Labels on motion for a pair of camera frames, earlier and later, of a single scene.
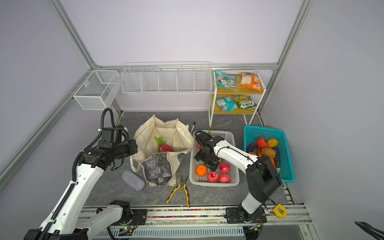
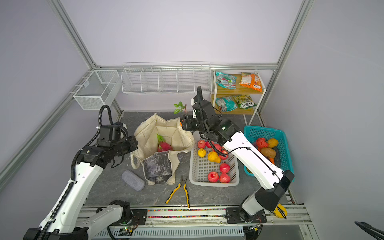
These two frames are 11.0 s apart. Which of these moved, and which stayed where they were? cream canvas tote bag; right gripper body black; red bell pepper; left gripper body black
Moved: right gripper body black
Stayed: cream canvas tote bag; left gripper body black; red bell pepper
